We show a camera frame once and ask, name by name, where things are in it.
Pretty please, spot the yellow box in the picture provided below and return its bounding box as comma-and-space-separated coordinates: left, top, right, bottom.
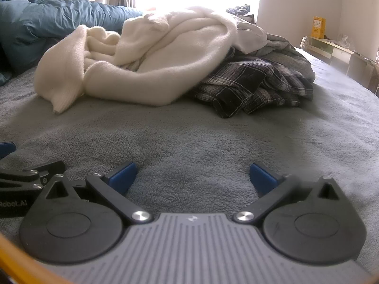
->
310, 17, 326, 39

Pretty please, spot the grey garment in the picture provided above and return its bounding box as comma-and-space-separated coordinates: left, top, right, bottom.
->
252, 32, 316, 85

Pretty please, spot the pile of dark clothes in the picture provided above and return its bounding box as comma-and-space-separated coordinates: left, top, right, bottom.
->
192, 46, 315, 119

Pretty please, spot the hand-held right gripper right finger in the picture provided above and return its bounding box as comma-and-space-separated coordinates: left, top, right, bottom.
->
232, 163, 350, 225

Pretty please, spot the white garment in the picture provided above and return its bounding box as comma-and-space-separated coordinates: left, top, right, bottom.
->
232, 20, 268, 55

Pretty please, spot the cream white towel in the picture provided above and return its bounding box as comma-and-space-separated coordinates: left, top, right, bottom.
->
34, 5, 240, 114

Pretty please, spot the teal duvet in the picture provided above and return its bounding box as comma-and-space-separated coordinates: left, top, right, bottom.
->
0, 0, 145, 87

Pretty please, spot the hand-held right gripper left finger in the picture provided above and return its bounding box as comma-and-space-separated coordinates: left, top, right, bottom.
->
37, 161, 154, 225

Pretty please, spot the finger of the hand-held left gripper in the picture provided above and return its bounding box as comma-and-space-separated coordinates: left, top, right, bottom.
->
0, 160, 66, 194
0, 142, 16, 159

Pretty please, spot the dark cloth pile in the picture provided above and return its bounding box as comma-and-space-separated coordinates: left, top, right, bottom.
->
226, 4, 256, 17

